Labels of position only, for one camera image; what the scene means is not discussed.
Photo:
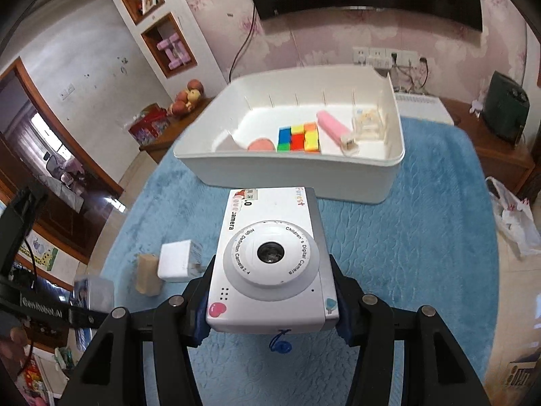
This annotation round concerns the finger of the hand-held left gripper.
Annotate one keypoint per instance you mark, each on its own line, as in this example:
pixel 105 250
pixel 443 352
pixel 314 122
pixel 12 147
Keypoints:
pixel 84 317

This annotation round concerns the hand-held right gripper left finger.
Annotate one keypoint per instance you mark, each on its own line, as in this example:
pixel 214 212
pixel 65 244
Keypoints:
pixel 198 321

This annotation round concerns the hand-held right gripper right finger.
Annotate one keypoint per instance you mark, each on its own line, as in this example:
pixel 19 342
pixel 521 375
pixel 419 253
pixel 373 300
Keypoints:
pixel 344 325

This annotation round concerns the white toy camera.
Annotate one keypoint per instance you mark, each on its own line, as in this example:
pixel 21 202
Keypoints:
pixel 270 262

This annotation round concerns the white plastic storage bin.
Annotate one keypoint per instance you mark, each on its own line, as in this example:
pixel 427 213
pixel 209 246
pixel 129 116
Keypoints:
pixel 338 177

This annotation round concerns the pink round disc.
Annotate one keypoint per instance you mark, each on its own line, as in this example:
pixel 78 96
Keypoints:
pixel 262 144

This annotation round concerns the colourful puzzle cube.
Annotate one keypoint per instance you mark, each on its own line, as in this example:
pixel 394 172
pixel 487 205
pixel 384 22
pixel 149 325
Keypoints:
pixel 296 139

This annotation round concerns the pink hair roller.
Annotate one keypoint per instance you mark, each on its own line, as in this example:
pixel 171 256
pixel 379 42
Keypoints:
pixel 332 124

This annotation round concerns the person's left hand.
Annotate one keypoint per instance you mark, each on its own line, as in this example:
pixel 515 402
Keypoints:
pixel 12 342

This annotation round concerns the clear box with blue print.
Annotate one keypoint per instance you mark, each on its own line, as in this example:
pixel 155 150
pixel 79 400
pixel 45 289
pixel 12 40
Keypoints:
pixel 95 292

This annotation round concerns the colourful printed board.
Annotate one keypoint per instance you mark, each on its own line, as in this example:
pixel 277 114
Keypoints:
pixel 42 256

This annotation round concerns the white charger plug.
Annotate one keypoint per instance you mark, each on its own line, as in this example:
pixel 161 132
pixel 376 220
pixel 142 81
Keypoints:
pixel 177 260

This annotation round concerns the beige block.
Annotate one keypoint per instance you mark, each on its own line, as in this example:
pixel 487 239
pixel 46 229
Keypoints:
pixel 147 275

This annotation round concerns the blue fluffy mat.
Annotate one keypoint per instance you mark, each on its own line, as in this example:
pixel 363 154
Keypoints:
pixel 422 241

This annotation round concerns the printed cardboard box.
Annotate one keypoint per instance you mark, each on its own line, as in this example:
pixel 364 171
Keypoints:
pixel 524 378

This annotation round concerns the wooden side cabinet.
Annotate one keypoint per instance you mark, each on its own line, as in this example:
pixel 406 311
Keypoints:
pixel 190 124

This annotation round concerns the white plastic bag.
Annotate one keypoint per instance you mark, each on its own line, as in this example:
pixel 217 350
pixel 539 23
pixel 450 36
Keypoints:
pixel 513 220

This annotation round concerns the red gift box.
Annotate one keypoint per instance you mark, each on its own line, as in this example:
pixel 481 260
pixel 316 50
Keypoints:
pixel 148 127

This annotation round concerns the clear small packet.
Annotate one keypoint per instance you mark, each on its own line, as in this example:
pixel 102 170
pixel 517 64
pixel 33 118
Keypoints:
pixel 370 124

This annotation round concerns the wooden television cabinet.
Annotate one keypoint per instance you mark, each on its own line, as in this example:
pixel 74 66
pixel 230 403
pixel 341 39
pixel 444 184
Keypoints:
pixel 486 152

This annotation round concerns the pile of peaches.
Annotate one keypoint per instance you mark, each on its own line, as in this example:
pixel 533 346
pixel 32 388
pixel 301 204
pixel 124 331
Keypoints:
pixel 188 97

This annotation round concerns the white set-top box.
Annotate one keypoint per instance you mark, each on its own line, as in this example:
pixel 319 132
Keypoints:
pixel 422 108

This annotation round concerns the small white figurine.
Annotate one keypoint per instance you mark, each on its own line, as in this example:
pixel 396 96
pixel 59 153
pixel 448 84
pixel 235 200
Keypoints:
pixel 476 106

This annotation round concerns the white power strip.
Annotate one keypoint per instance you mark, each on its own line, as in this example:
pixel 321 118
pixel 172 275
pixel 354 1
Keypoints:
pixel 380 62
pixel 405 57

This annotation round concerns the dark green air fryer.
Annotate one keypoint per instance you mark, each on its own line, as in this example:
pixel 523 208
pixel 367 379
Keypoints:
pixel 505 105

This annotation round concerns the white wall switch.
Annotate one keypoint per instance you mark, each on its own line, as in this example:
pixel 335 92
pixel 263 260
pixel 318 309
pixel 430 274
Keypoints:
pixel 68 92

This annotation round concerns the white wall socket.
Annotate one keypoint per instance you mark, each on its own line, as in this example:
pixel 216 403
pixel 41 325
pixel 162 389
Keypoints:
pixel 380 52
pixel 361 55

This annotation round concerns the white wall shelf unit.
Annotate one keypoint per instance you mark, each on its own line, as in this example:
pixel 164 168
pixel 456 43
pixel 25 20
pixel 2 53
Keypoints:
pixel 190 8

